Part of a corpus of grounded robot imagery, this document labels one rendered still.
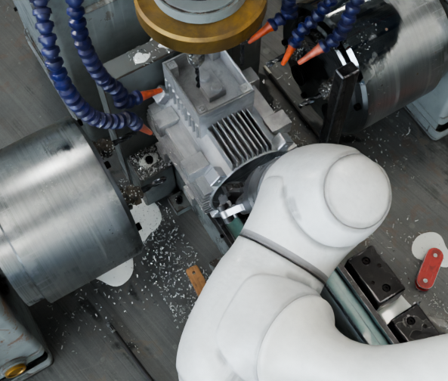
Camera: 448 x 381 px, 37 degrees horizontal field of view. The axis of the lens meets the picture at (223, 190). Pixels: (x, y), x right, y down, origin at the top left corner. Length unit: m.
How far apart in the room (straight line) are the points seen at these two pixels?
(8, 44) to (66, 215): 0.72
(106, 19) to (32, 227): 0.38
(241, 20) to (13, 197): 0.40
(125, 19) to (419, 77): 0.51
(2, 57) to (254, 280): 1.09
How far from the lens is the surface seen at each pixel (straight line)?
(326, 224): 0.62
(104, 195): 0.98
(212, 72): 1.10
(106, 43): 1.21
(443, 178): 1.43
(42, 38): 0.82
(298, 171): 0.64
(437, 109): 1.40
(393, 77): 1.15
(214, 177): 1.04
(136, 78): 1.10
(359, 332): 1.15
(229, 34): 0.88
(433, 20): 1.19
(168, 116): 1.12
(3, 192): 1.00
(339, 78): 0.96
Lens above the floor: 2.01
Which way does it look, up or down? 64 degrees down
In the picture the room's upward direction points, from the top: 1 degrees counter-clockwise
